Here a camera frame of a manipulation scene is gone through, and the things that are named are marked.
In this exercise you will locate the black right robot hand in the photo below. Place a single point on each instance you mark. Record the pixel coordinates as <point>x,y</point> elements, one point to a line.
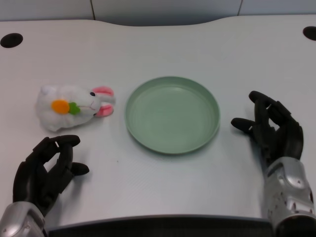
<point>279,130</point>

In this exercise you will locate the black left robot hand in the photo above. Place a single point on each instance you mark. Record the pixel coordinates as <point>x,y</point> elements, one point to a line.
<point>37,172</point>

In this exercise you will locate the white rabbit plush doll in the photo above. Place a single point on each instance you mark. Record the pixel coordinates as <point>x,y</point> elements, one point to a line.
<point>71,107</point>

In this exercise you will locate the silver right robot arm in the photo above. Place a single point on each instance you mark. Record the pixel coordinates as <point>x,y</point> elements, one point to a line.
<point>288,195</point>

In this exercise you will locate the green round plate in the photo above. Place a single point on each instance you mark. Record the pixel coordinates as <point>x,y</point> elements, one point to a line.
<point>172,115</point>

